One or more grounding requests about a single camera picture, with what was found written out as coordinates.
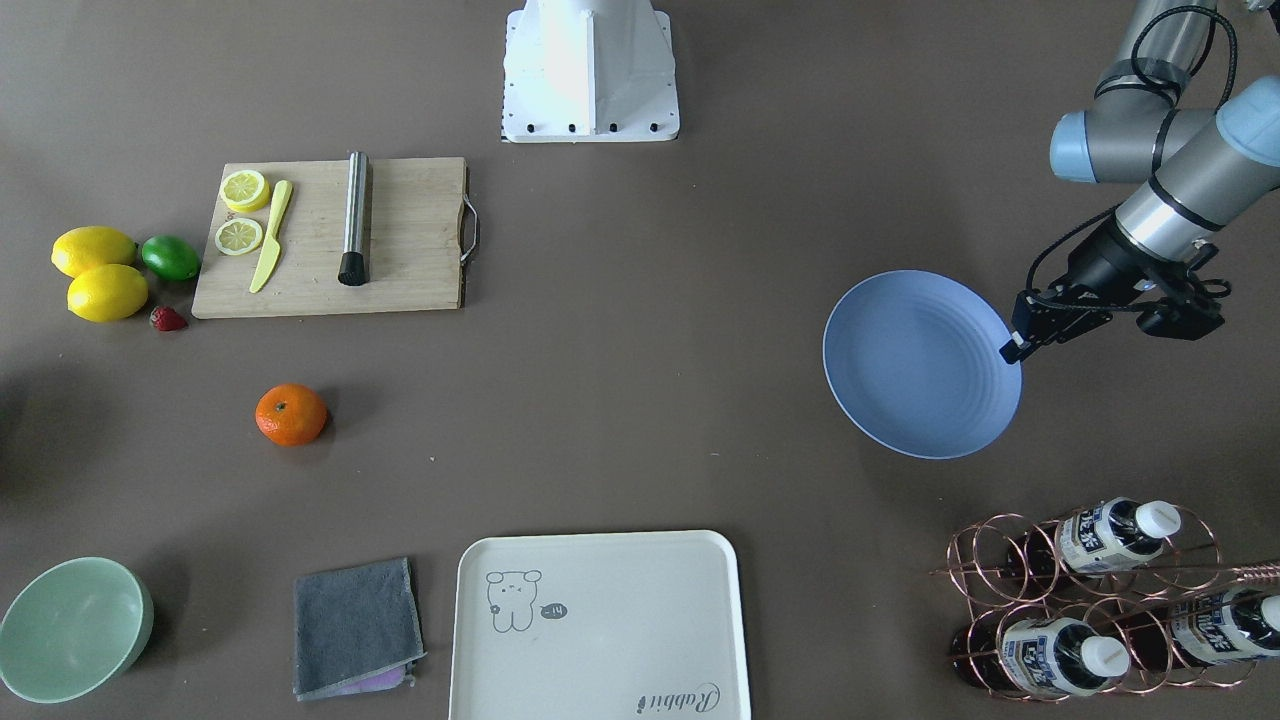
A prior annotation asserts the lemon slice lower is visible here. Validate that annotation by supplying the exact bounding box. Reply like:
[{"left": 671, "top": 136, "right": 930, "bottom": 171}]
[{"left": 212, "top": 217, "right": 265, "bottom": 256}]

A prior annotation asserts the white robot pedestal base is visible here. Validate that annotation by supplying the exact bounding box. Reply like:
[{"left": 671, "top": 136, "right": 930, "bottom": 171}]
[{"left": 500, "top": 1, "right": 681, "bottom": 143}]

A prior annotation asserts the yellow lemon lower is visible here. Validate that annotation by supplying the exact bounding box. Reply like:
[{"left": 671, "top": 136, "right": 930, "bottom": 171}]
[{"left": 67, "top": 264, "right": 148, "bottom": 323}]

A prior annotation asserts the blue plate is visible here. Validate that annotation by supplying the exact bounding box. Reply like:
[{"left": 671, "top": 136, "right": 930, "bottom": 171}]
[{"left": 822, "top": 270, "right": 1021, "bottom": 460}]

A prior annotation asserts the copper wire bottle rack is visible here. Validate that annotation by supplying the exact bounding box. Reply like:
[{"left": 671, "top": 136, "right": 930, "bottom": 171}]
[{"left": 941, "top": 507, "right": 1277, "bottom": 703}]

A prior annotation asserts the yellow lemon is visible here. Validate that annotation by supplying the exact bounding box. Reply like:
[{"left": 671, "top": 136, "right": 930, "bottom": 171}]
[
  {"left": 67, "top": 264, "right": 148, "bottom": 323},
  {"left": 50, "top": 225, "right": 138, "bottom": 278}
]

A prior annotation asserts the cream rectangular tray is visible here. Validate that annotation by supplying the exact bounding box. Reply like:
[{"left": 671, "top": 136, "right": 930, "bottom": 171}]
[{"left": 449, "top": 530, "right": 753, "bottom": 719}]

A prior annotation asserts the yellow lemon upper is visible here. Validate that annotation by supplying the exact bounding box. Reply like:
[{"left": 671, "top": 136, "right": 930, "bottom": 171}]
[{"left": 50, "top": 225, "right": 138, "bottom": 278}]

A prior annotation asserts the steel cylinder black tip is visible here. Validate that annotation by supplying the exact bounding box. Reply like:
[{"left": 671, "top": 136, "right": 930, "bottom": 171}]
[{"left": 337, "top": 151, "right": 369, "bottom": 287}]

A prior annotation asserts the grey folded cloth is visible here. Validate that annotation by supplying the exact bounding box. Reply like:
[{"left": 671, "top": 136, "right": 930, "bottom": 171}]
[{"left": 292, "top": 557, "right": 426, "bottom": 702}]

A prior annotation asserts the lemon slice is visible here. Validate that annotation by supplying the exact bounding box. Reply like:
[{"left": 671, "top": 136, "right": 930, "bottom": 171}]
[
  {"left": 219, "top": 169, "right": 273, "bottom": 213},
  {"left": 212, "top": 217, "right": 265, "bottom": 256}
]

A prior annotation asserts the green lime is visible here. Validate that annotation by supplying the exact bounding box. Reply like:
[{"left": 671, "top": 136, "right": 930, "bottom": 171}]
[{"left": 140, "top": 234, "right": 201, "bottom": 281}]

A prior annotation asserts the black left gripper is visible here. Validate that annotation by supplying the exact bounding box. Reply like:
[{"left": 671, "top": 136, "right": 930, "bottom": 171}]
[{"left": 1000, "top": 217, "right": 1161, "bottom": 364}]

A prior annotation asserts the yellow plastic knife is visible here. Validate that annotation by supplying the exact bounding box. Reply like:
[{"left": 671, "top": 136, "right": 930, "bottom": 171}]
[{"left": 250, "top": 179, "right": 294, "bottom": 293}]

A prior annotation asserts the orange fruit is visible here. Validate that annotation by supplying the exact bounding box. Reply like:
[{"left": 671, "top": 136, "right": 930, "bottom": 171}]
[{"left": 253, "top": 383, "right": 329, "bottom": 447}]

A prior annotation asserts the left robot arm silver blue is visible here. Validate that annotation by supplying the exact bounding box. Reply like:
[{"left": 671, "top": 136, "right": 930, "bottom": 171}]
[{"left": 1000, "top": 1, "right": 1279, "bottom": 364}]

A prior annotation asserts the lemon slice upper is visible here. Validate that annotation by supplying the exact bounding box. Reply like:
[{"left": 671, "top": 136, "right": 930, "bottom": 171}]
[{"left": 219, "top": 169, "right": 273, "bottom": 213}]

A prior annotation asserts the green bowl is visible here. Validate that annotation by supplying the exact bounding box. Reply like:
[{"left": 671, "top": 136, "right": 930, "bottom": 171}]
[{"left": 1, "top": 557, "right": 154, "bottom": 705}]

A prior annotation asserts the dark drink bottle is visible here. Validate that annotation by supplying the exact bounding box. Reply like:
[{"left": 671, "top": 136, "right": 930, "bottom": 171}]
[
  {"left": 1116, "top": 587, "right": 1279, "bottom": 671},
  {"left": 948, "top": 618, "right": 1132, "bottom": 701},
  {"left": 1001, "top": 497, "right": 1183, "bottom": 591}
]

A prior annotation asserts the dark drink bottle top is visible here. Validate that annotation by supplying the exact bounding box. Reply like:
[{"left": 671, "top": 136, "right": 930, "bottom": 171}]
[{"left": 1001, "top": 497, "right": 1183, "bottom": 591}]

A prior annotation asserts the wooden cutting board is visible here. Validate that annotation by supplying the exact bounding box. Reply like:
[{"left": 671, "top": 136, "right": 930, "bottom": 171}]
[{"left": 192, "top": 158, "right": 468, "bottom": 319}]

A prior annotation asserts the red strawberry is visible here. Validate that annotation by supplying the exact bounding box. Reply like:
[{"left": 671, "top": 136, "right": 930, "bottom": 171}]
[{"left": 148, "top": 306, "right": 189, "bottom": 332}]

